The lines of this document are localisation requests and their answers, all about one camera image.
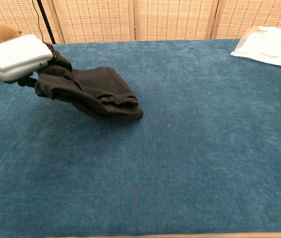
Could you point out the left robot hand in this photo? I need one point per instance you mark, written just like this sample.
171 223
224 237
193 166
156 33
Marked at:
18 58

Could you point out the black trousers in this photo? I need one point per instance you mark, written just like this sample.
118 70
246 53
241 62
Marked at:
100 94

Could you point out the black tripod stand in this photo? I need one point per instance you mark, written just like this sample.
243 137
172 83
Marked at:
46 22

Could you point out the blue table cloth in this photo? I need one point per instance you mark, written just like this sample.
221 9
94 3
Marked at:
155 161

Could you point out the white garment in plastic bag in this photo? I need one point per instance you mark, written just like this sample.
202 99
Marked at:
266 47

